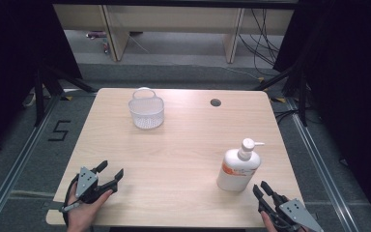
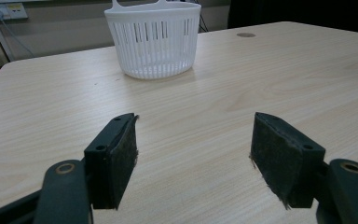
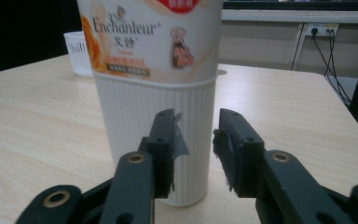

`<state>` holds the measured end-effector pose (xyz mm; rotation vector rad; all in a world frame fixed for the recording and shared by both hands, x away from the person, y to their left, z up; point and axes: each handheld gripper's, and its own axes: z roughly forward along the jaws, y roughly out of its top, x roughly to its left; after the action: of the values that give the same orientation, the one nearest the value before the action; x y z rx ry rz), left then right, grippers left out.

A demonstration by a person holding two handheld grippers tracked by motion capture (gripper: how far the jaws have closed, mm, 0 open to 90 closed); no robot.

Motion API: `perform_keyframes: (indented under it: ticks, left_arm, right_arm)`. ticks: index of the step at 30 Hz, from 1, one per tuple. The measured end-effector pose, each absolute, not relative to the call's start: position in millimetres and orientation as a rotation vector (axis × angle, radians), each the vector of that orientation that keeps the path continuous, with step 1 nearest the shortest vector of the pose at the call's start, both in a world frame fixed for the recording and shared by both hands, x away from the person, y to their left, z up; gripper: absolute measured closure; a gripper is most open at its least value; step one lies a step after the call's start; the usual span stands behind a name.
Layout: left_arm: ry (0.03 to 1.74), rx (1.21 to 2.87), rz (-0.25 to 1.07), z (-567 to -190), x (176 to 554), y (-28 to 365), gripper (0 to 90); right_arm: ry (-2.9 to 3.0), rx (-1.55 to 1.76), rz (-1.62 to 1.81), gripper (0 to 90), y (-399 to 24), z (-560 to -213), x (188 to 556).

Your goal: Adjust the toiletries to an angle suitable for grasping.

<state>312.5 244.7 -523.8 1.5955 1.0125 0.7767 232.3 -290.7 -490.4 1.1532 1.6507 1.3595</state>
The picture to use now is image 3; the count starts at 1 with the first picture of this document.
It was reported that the white pump bottle orange label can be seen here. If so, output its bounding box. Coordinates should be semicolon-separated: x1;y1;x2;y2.
76;0;225;208

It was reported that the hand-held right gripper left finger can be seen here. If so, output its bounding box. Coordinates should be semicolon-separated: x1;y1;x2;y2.
99;107;190;224

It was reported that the white wall power socket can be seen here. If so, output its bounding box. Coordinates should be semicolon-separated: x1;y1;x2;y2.
306;22;339;37

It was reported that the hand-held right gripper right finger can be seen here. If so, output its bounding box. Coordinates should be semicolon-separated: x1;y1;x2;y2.
213;107;353;224

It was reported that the black power cable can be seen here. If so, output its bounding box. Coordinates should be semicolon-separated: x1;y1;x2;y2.
324;29;352;105
310;28;352;106

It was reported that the clear plastic container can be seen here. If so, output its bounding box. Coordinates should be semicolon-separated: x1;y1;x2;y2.
62;30;94;78

